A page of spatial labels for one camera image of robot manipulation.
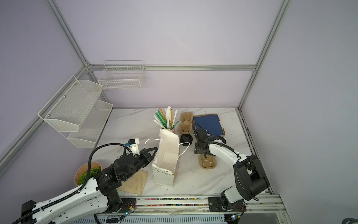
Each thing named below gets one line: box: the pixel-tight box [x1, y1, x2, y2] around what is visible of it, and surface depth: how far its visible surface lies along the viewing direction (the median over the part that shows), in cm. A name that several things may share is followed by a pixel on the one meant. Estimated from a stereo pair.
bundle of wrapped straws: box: [152, 106, 179, 130], surface depth 96 cm
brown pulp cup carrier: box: [178, 112, 194, 134], surface depth 106 cm
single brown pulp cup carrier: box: [199, 154, 217, 170], surface depth 90 cm
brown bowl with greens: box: [74, 161, 102, 186], surface depth 75 cm
